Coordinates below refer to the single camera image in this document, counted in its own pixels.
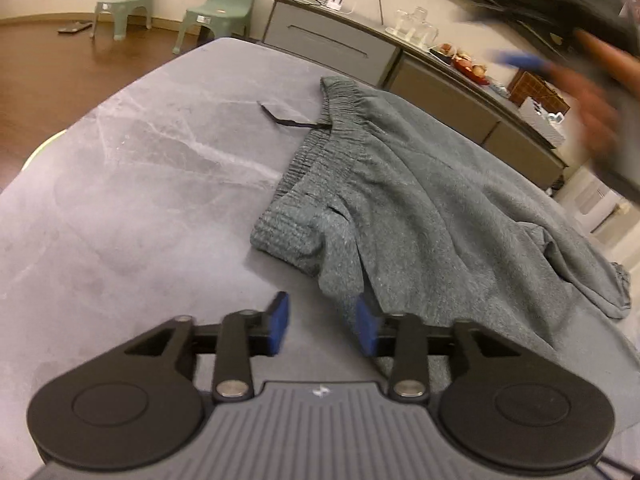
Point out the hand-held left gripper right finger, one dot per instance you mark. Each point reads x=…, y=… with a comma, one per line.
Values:
x=367, y=327

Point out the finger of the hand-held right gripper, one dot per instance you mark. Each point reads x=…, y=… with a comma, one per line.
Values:
x=522, y=60

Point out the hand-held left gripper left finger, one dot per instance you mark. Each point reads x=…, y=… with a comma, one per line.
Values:
x=277, y=322

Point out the person's right hand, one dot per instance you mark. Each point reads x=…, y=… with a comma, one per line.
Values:
x=592, y=95

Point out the brown wicker basket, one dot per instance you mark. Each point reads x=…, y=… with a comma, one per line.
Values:
x=537, y=89

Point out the red fruit tray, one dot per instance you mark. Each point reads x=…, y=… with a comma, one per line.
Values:
x=470, y=67

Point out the white storage box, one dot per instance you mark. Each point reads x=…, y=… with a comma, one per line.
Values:
x=542, y=122

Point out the clear glass pitcher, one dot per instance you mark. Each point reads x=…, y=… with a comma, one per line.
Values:
x=421, y=19

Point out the clear glass cup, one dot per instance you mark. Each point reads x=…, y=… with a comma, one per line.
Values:
x=401, y=21

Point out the white appliance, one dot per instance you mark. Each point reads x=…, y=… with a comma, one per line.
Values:
x=592, y=200

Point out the grey sideboard cabinet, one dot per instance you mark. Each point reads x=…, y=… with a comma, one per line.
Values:
x=330, y=42

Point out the pale yellow-green seat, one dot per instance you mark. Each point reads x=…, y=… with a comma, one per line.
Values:
x=46, y=146

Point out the dark flat device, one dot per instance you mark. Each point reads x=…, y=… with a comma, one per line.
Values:
x=74, y=27

